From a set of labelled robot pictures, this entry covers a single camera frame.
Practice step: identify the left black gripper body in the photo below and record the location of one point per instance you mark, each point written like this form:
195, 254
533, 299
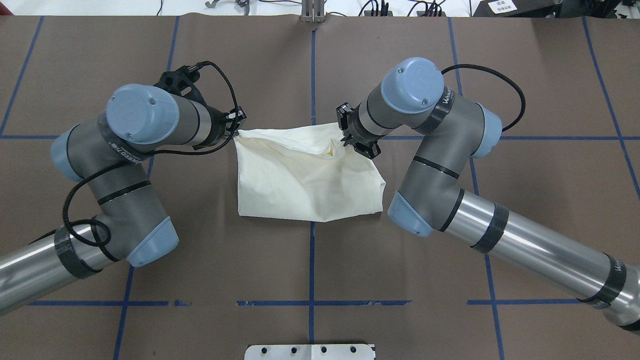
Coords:
218, 126

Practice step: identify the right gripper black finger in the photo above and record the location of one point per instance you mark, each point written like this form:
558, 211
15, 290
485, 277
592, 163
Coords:
345, 123

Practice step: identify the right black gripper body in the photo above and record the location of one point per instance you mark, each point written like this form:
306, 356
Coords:
353, 133

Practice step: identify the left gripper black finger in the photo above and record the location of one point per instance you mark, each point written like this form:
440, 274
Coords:
234, 121

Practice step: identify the cream long sleeve printed shirt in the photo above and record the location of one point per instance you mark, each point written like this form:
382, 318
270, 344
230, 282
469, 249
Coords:
304, 174

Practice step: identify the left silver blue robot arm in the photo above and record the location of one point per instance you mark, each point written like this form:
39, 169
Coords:
113, 212

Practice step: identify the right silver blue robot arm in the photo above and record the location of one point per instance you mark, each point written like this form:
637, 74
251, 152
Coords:
455, 130

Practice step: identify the black power adapter with label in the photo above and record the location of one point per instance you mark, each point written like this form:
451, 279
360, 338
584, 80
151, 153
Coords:
516, 8

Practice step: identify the white central column with base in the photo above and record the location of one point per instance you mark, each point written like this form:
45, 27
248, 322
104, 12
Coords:
347, 351

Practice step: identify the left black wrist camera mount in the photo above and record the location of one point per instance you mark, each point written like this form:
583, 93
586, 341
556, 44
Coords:
181, 82

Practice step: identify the aluminium frame post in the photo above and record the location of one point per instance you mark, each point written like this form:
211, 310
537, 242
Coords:
313, 11

